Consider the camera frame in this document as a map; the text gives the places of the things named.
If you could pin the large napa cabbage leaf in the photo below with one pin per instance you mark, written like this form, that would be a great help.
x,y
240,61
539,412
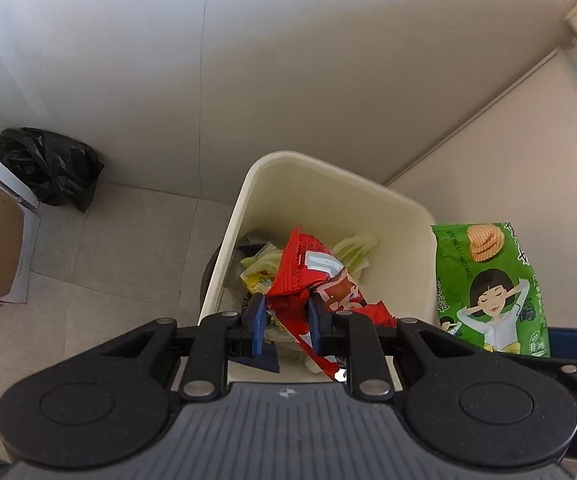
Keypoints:
x,y
356,255

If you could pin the black plastic bag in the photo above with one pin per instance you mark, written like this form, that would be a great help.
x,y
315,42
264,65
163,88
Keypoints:
x,y
48,165

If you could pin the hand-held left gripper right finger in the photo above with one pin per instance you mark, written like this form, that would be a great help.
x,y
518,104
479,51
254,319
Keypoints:
x,y
318,330

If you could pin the green chips packet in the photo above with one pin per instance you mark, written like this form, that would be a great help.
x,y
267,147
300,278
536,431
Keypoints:
x,y
493,285

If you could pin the yellow snack packet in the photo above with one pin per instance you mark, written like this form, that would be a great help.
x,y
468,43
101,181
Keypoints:
x,y
256,282

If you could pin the beige plastic bin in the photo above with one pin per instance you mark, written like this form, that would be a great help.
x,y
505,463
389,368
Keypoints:
x,y
328,190

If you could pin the red snack packet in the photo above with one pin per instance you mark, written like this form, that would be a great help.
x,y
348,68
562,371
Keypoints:
x,y
298,270

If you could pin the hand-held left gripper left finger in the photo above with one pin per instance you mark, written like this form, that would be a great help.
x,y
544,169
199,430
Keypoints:
x,y
256,327

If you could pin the cardboard box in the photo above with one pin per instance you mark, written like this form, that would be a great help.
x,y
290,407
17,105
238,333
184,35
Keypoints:
x,y
6,250

